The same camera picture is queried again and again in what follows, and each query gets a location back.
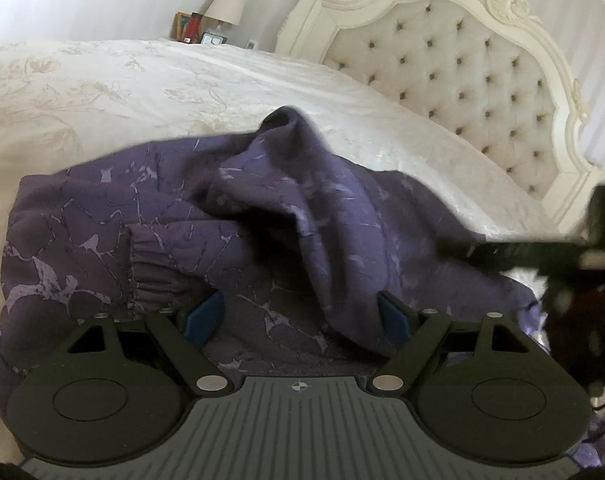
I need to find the wooden picture frame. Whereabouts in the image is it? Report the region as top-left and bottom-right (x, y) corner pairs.
(171, 12), (192, 41)

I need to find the purple patterned garment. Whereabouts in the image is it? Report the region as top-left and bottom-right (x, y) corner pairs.
(0, 104), (604, 470)

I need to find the cream floral bedspread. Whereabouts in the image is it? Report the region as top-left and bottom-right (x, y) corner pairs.
(0, 41), (556, 460)

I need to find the cream tufted headboard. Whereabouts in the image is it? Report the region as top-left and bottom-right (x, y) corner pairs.
(275, 0), (599, 231)

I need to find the red bottle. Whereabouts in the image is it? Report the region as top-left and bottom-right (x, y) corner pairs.
(181, 13), (203, 44)

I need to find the cream table lamp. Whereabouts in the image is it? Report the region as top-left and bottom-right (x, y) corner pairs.
(205, 0), (247, 32)

